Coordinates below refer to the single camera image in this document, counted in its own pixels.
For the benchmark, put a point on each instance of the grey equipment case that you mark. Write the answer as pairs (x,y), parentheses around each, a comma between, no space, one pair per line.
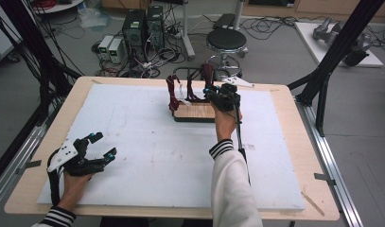
(2,42)

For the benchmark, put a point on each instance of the black round stool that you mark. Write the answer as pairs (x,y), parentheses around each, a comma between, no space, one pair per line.
(226,39)

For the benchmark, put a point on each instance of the plain dark red bow tie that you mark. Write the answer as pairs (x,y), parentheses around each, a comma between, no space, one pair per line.
(208,74)

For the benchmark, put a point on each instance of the black rack with wooden tray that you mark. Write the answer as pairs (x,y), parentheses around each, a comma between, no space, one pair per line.
(193,115)

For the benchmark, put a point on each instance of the striped dark red bow tie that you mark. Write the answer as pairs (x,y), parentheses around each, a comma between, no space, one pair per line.
(173,94)

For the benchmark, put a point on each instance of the person's right hand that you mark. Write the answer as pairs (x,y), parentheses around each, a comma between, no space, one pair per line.
(226,121)

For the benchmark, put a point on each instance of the white foam mat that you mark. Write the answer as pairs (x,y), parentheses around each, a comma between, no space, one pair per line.
(149,148)

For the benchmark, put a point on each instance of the aluminium rail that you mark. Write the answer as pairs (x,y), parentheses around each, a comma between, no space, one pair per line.
(10,164)
(332,164)

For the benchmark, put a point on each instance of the flat black box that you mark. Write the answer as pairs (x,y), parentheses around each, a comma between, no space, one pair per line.
(224,20)

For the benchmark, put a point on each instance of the black computer tower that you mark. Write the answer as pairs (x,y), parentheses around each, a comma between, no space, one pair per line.
(134,28)
(155,26)

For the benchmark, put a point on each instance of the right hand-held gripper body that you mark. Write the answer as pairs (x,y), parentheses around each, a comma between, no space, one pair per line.
(228,96)

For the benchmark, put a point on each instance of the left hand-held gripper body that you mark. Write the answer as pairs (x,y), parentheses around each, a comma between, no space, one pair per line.
(73,159)

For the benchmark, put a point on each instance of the person's left hand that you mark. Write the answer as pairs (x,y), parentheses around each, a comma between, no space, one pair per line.
(74,190)

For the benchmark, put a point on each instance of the round white table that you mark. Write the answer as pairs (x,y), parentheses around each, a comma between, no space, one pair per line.
(59,6)

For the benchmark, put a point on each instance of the white floor board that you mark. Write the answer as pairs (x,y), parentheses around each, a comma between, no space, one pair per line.
(310,44)

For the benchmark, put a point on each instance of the grey metal bracket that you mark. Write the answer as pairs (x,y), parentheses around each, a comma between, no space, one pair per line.
(28,166)
(325,178)

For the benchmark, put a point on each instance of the white bench power supply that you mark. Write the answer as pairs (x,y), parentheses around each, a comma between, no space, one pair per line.
(105,46)
(116,50)

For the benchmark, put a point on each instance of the grey metal table leg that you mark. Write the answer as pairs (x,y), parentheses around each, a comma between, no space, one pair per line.
(187,31)
(239,14)

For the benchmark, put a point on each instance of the clear plastic bag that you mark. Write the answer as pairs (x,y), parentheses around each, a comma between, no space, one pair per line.
(94,17)

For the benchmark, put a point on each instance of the black metal frame post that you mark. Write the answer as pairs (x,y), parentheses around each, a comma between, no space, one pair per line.
(26,47)
(335,53)

